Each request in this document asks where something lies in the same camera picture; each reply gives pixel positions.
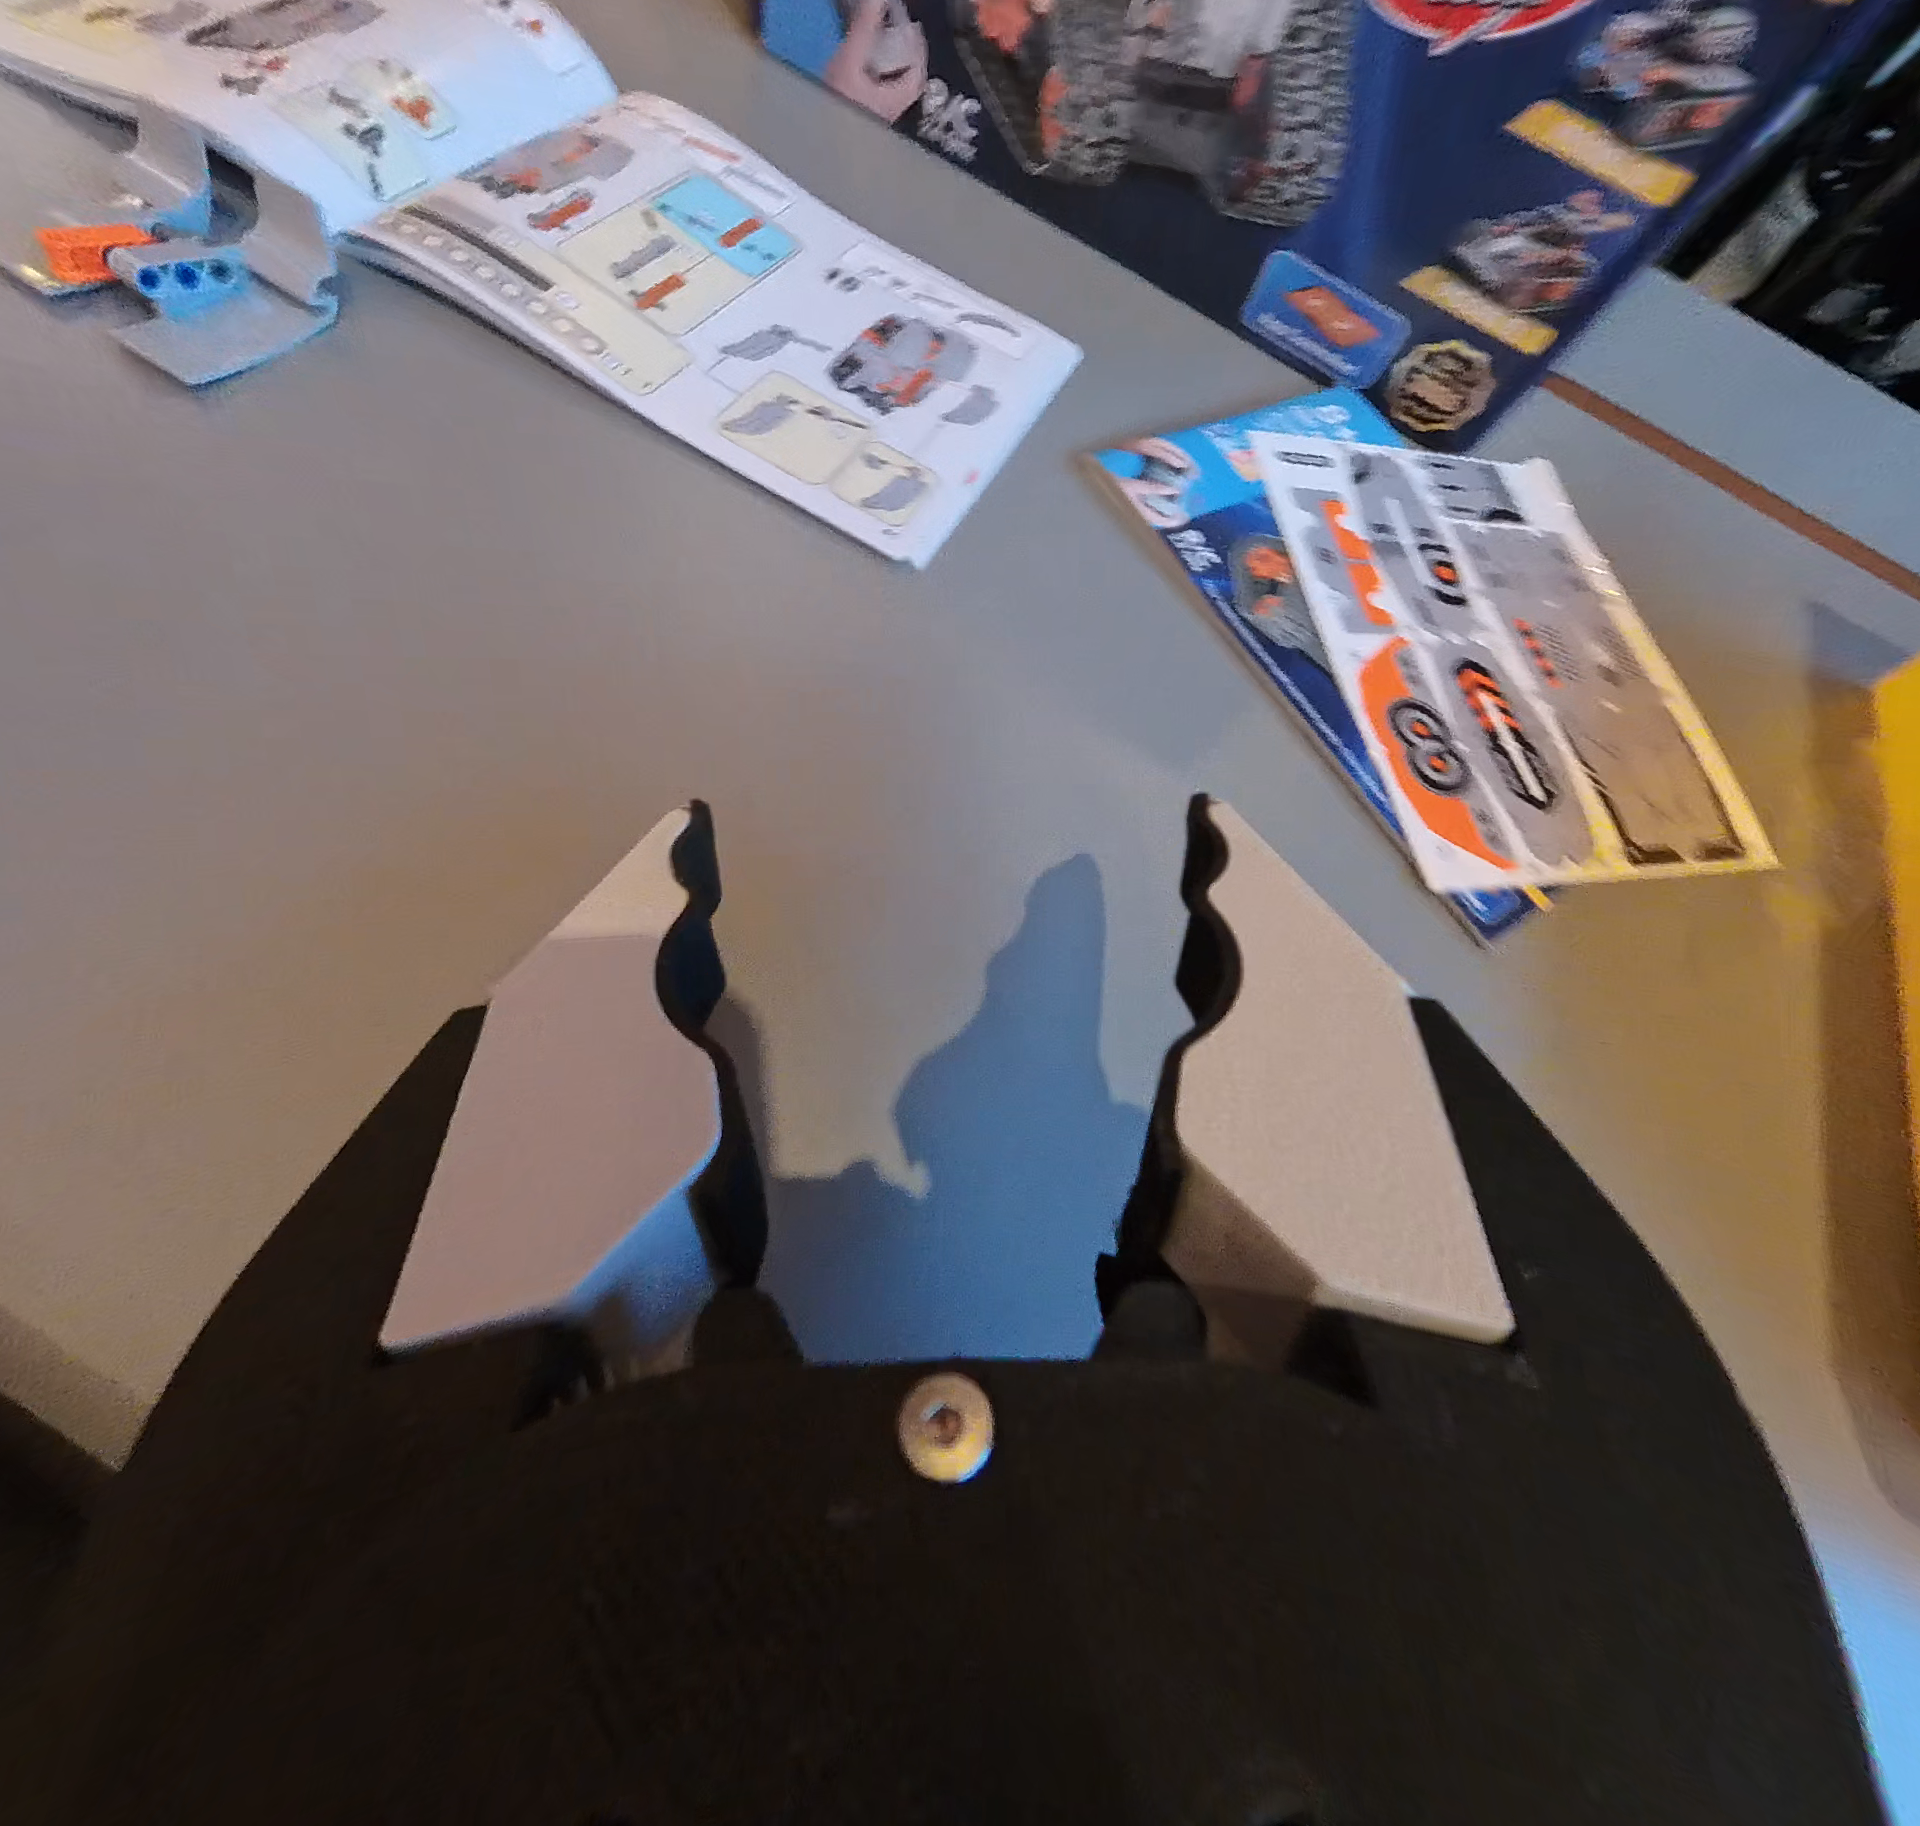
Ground grey orange brick assembly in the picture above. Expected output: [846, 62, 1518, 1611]
[0, 99, 346, 391]

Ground blue closed booklet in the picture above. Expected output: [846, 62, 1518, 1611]
[1080, 387, 1556, 948]

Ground blue toy robot box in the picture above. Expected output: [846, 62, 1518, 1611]
[751, 0, 1920, 453]

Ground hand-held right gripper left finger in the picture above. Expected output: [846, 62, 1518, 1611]
[376, 800, 770, 1359]

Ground sticker sheet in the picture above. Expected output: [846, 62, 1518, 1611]
[1247, 429, 1782, 896]

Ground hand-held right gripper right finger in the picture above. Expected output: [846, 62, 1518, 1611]
[1093, 791, 1518, 1366]

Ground yellow box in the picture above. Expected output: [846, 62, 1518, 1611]
[1867, 657, 1920, 1154]

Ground open instruction booklet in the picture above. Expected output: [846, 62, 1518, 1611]
[0, 0, 1086, 573]

